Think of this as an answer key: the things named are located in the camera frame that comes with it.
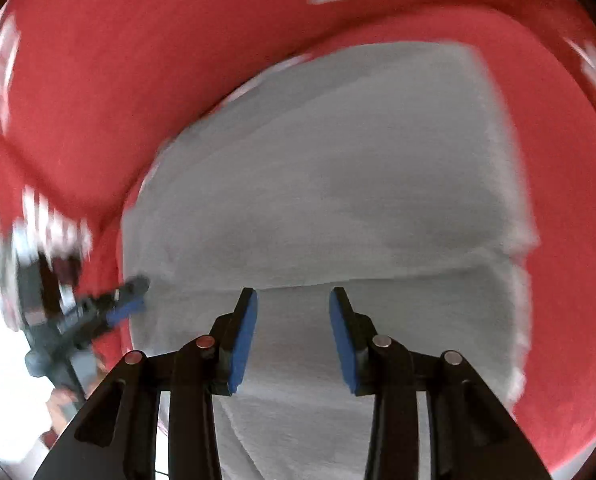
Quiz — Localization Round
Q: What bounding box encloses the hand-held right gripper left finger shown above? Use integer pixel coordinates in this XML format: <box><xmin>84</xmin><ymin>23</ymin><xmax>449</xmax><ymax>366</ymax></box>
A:
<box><xmin>33</xmin><ymin>287</ymin><xmax>259</xmax><ymax>480</ymax></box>

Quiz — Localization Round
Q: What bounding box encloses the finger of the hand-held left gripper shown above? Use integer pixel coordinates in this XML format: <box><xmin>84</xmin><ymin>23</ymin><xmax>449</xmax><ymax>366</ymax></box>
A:
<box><xmin>73</xmin><ymin>295</ymin><xmax>146</xmax><ymax>341</ymax></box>
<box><xmin>85</xmin><ymin>274</ymin><xmax>151</xmax><ymax>311</ymax></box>

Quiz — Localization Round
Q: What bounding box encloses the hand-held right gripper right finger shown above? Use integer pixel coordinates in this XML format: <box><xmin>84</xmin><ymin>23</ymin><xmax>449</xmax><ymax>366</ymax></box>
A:
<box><xmin>328</xmin><ymin>286</ymin><xmax>554</xmax><ymax>480</ymax></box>

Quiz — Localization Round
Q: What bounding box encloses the grey fleece cloth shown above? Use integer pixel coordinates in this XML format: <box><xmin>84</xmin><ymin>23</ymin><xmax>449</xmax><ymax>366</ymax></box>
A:
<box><xmin>120</xmin><ymin>42</ymin><xmax>541</xmax><ymax>480</ymax></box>

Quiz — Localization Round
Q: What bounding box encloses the person's left forearm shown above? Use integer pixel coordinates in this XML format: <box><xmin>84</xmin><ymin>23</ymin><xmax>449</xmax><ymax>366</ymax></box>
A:
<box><xmin>40</xmin><ymin>390</ymin><xmax>84</xmax><ymax>443</ymax></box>

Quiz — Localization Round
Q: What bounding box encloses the dark maroon cloth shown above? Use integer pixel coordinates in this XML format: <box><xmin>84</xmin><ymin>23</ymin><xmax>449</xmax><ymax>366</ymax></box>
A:
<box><xmin>50</xmin><ymin>255</ymin><xmax>81</xmax><ymax>286</ymax></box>

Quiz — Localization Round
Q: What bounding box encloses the red printed blanket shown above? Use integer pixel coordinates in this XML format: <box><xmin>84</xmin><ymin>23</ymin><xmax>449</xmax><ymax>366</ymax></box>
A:
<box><xmin>0</xmin><ymin>0</ymin><xmax>596</xmax><ymax>480</ymax></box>

